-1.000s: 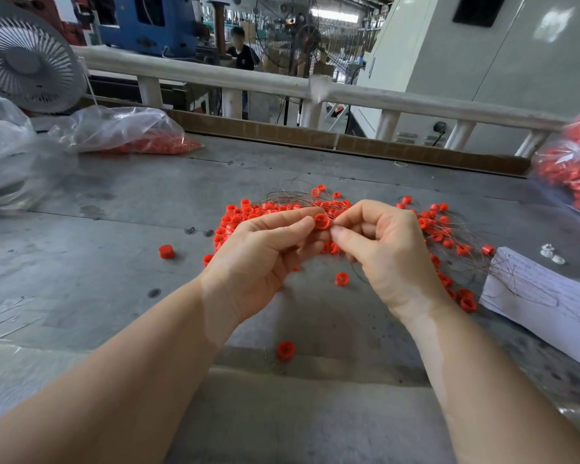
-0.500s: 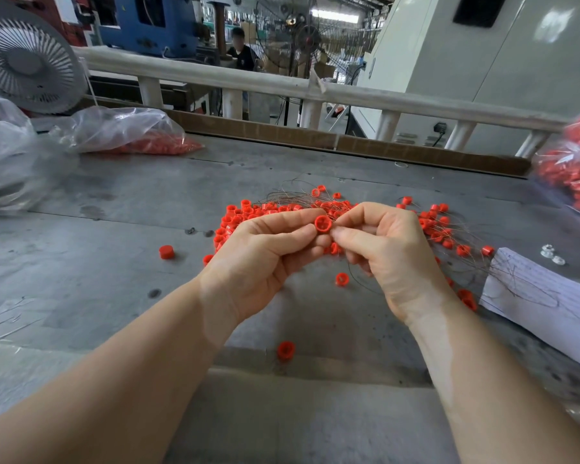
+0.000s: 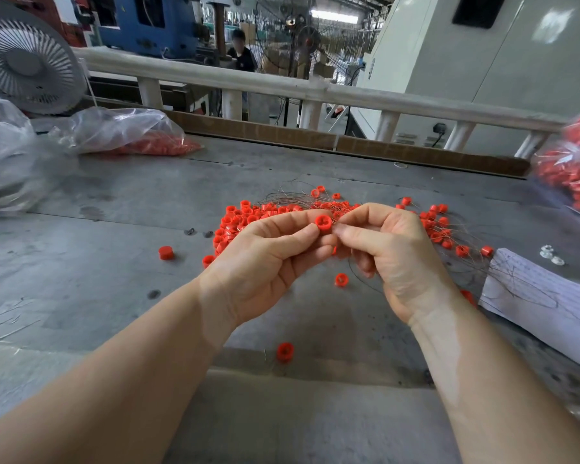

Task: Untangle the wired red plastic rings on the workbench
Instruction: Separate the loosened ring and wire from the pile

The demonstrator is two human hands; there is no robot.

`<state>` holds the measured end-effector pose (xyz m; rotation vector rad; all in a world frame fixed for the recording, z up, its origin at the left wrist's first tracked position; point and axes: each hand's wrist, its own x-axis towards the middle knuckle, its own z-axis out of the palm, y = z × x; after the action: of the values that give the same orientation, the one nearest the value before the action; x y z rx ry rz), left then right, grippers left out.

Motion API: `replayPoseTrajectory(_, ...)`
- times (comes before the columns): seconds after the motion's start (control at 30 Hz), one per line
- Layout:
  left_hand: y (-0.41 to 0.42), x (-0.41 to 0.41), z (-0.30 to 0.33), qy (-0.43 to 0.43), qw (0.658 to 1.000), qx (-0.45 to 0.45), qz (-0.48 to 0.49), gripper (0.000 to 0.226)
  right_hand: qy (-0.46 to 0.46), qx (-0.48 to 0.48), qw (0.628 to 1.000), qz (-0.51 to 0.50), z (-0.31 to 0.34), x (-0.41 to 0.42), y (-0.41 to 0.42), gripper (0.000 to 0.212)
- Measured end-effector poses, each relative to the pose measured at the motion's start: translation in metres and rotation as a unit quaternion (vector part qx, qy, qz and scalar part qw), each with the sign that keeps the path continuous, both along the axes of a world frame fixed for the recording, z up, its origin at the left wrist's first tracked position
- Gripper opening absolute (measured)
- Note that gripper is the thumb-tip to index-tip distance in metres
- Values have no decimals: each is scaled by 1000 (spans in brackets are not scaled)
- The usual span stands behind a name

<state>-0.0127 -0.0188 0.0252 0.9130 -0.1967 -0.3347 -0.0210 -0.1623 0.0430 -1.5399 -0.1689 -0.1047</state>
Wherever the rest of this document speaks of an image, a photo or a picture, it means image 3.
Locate brown wooden board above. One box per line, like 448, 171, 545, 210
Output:
77, 96, 531, 178

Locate person's right hand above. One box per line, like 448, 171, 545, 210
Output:
331, 202, 460, 327

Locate red industrial machine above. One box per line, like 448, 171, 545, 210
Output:
0, 0, 88, 47

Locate white metal railing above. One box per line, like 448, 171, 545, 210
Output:
74, 46, 570, 159

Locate white desk fan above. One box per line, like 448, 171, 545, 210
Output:
0, 3, 88, 116

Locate black pedestal fan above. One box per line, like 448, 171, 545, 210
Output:
292, 22, 326, 128

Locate large grey machine cabinet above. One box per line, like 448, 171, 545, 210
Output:
353, 0, 580, 157

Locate blue industrial machine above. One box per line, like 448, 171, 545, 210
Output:
99, 0, 204, 59

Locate pile of red plastic rings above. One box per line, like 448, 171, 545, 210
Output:
202, 185, 497, 305

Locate person's left hand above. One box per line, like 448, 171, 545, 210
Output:
198, 208, 338, 349

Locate crumpled clear plastic bag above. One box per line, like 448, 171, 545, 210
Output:
0, 86, 57, 213

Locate bundle of thin metal wires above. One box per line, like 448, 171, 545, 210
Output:
261, 191, 402, 296

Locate white paper sheet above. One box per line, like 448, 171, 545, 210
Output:
479, 248, 580, 373

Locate person's right forearm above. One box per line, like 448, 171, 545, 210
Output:
408, 296, 580, 464

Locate clear bag with red pieces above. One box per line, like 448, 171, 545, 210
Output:
50, 106, 202, 157

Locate large clear bag red pieces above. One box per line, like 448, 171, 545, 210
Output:
534, 96, 580, 220

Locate person's left forearm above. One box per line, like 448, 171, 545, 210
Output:
0, 285, 238, 464

